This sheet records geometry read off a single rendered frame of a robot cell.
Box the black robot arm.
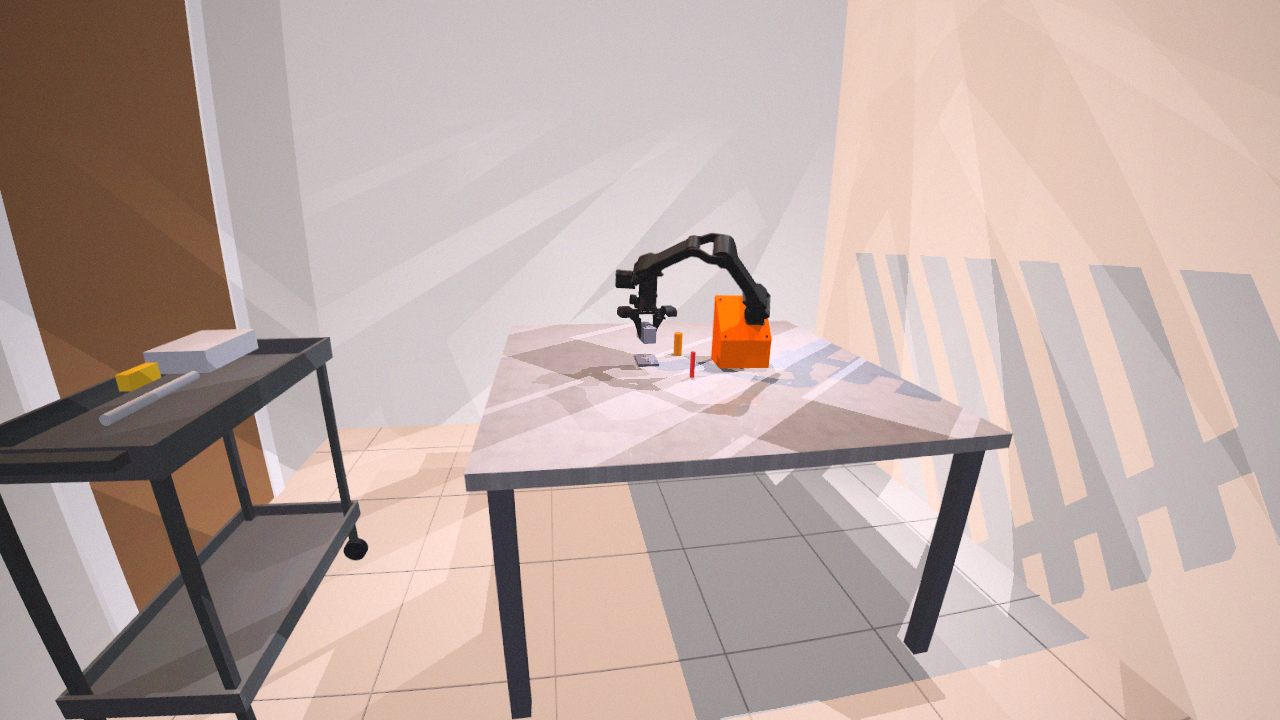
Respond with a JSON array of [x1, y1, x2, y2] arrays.
[[614, 233, 771, 325]]

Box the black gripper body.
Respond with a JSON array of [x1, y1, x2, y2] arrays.
[[617, 290, 677, 318]]

